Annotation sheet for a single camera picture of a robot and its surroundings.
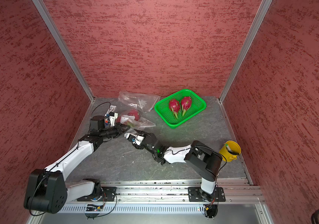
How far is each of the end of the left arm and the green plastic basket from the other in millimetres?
360

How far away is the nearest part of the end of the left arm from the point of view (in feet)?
2.16

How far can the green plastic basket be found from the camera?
1.08m
